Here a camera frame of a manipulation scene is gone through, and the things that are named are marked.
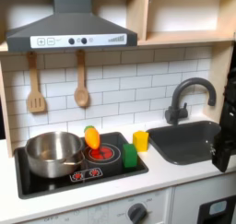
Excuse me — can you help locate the black toy stove top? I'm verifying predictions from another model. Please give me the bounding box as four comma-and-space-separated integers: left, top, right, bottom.
13, 131, 150, 200

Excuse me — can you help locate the dark grey sink basin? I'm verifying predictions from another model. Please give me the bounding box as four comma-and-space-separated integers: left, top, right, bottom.
146, 120, 223, 166

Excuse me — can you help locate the slotted wooden spatula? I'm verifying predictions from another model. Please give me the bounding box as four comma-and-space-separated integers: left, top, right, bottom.
26, 51, 48, 114

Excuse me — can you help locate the green block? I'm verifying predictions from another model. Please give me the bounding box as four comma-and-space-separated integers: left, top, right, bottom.
122, 143, 138, 169

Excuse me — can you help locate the black appliance door window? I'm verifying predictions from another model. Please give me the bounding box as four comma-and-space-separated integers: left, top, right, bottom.
196, 195, 236, 224

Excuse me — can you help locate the steel pot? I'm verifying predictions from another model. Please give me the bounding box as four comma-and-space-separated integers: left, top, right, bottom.
24, 130, 87, 179

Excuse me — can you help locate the white oven control panel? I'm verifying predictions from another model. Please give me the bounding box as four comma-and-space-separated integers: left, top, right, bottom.
18, 187, 173, 224

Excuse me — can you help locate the grey range hood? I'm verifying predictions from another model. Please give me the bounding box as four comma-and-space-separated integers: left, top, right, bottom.
5, 0, 138, 53

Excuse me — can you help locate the grey oven knob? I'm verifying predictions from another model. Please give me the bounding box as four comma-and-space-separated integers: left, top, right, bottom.
127, 203, 148, 224

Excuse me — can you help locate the dark grey tap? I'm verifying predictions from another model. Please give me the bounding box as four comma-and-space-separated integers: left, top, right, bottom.
164, 77, 218, 125

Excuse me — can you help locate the yellow block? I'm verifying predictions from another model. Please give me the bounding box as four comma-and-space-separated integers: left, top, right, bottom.
132, 130, 150, 152

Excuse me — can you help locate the wooden spoon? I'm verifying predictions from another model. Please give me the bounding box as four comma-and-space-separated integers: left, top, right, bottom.
73, 49, 90, 108

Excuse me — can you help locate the orange toy carrot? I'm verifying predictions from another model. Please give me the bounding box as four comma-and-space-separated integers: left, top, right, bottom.
83, 124, 101, 151

